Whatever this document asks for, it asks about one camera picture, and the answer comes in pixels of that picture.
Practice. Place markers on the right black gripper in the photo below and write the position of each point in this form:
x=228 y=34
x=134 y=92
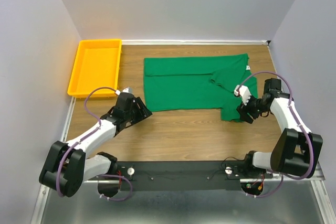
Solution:
x=243 y=109

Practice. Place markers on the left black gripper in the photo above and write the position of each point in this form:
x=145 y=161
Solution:
x=143 y=112

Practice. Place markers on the green t shirt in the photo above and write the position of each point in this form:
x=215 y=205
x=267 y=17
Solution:
x=191 y=83

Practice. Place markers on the yellow plastic tray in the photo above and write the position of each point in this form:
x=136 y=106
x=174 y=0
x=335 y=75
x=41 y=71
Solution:
x=97 y=64

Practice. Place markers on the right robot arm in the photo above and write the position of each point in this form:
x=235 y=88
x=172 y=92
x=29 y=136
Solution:
x=297 y=151

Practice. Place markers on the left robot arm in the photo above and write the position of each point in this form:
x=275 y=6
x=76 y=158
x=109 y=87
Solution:
x=86 y=145

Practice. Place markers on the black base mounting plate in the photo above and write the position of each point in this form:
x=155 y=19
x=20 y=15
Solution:
x=182 y=176

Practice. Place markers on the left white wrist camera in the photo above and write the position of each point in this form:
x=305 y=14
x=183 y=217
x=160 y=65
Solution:
x=125 y=90

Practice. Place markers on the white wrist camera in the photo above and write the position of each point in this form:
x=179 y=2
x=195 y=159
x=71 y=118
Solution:
x=125 y=90
x=243 y=92

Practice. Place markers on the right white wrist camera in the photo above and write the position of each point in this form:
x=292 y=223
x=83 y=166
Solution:
x=243 y=92

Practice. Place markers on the aluminium front rail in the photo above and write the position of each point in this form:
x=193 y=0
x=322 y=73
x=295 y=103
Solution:
x=79 y=169

